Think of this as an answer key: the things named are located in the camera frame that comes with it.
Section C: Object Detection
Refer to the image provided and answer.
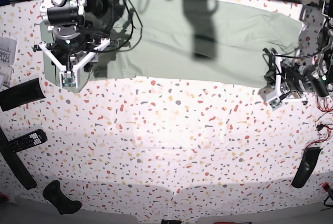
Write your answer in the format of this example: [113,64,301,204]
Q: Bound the small clear plastic container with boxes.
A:
[0,64,13,88]

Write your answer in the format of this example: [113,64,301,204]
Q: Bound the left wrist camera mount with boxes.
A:
[264,55,308,110]

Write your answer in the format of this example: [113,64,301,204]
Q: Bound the black small tool bottom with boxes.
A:
[161,219,182,224]

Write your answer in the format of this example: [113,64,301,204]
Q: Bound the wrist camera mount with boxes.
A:
[264,55,308,110]
[33,38,111,89]

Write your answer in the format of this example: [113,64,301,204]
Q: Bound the red object bottom left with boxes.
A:
[0,194,9,202]

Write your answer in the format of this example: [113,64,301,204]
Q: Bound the red connector bottom right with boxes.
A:
[322,182,330,190]

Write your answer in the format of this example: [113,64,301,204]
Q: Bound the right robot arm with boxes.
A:
[33,0,135,74]

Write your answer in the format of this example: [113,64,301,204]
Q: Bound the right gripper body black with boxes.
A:
[51,32,99,64]

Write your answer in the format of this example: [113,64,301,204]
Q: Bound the light green T-shirt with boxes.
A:
[39,0,308,94]

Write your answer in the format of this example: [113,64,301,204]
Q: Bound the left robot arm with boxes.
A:
[263,0,332,110]

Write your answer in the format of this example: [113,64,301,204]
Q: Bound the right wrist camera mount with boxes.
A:
[33,38,111,89]

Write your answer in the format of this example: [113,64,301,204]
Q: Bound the black curved pad right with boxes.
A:
[291,147,322,189]

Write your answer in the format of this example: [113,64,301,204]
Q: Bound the long black bar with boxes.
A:
[1,130,37,190]

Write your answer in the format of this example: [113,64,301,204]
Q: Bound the clear plastic parts box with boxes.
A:
[0,37,17,66]

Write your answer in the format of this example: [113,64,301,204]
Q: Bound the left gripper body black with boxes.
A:
[281,59,312,93]

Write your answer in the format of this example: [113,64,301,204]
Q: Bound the black game controller grip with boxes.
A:
[43,180,82,215]

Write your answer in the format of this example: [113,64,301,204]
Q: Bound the red and black wires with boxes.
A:
[303,88,333,154]

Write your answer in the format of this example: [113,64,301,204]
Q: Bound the black remote control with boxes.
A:
[8,129,47,153]

